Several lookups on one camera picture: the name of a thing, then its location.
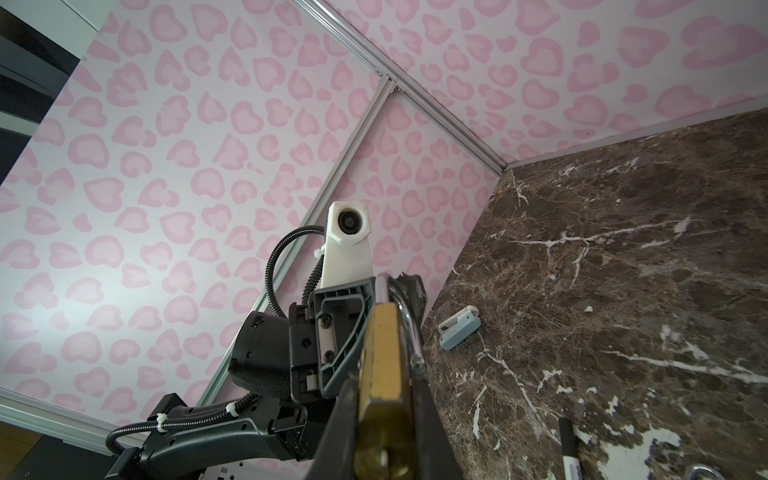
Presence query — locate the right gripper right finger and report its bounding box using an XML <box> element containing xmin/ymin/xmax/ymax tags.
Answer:
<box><xmin>411</xmin><ymin>377</ymin><xmax>464</xmax><ymax>480</ymax></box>

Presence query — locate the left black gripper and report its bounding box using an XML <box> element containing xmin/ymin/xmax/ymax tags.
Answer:
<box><xmin>288</xmin><ymin>272</ymin><xmax>427</xmax><ymax>404</ymax></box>

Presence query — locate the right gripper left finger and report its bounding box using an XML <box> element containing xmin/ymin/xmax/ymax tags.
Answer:
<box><xmin>305</xmin><ymin>375</ymin><xmax>359</xmax><ymax>480</ymax></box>

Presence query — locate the brass padlock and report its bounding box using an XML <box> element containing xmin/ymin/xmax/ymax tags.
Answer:
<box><xmin>353</xmin><ymin>273</ymin><xmax>425</xmax><ymax>479</ymax></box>

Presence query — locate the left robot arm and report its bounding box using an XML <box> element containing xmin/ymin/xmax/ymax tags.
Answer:
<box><xmin>105</xmin><ymin>274</ymin><xmax>426</xmax><ymax>479</ymax></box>

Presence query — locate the grey white small device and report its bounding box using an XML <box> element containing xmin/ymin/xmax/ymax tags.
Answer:
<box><xmin>438</xmin><ymin>305</ymin><xmax>482</xmax><ymax>351</ymax></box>

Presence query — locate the black white marker pen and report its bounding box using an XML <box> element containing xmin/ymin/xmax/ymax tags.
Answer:
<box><xmin>558</xmin><ymin>417</ymin><xmax>583</xmax><ymax>480</ymax></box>

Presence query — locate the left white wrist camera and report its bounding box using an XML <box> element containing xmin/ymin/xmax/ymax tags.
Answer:
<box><xmin>319</xmin><ymin>201</ymin><xmax>374</xmax><ymax>289</ymax></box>

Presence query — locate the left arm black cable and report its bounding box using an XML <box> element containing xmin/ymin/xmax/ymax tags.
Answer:
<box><xmin>104</xmin><ymin>224</ymin><xmax>326</xmax><ymax>457</ymax></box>

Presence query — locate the left corner aluminium post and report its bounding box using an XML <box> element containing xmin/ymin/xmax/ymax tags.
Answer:
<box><xmin>294</xmin><ymin>0</ymin><xmax>507</xmax><ymax>175</ymax></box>

